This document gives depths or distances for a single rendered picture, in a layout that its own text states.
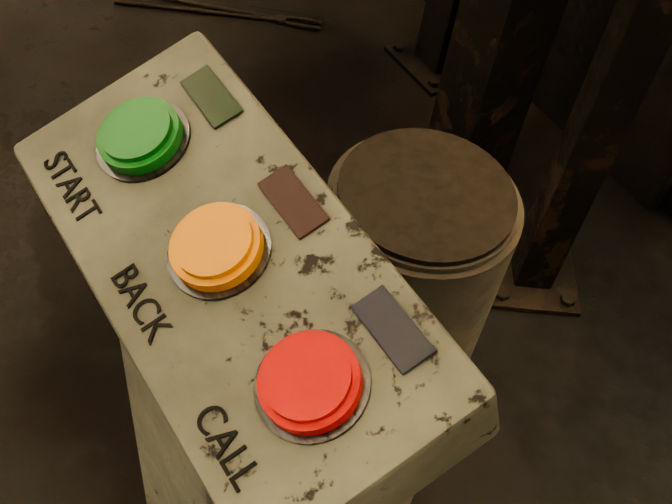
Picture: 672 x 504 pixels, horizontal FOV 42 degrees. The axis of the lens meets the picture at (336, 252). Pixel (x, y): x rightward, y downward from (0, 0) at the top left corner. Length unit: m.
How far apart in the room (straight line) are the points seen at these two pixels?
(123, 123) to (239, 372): 0.13
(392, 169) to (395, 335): 0.21
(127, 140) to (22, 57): 1.04
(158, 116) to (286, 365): 0.14
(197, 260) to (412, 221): 0.18
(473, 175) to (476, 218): 0.03
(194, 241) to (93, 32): 1.13
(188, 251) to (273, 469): 0.10
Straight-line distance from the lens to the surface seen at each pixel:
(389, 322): 0.34
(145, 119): 0.41
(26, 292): 1.13
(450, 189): 0.53
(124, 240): 0.39
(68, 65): 1.42
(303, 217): 0.37
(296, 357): 0.33
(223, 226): 0.37
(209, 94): 0.42
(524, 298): 1.15
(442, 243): 0.50
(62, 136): 0.44
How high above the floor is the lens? 0.89
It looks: 51 degrees down
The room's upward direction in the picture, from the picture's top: 9 degrees clockwise
